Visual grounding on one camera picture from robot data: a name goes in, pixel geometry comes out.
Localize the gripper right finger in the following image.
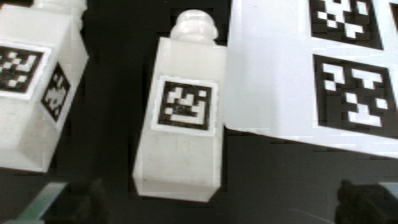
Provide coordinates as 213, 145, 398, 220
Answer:
334, 180, 398, 224

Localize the white table leg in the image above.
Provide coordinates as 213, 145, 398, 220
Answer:
0, 0, 89, 172
133, 9, 225, 202

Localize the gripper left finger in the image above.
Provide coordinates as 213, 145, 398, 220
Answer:
16, 179, 110, 224

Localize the white marker plate with tags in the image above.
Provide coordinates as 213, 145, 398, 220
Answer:
225, 0, 398, 159

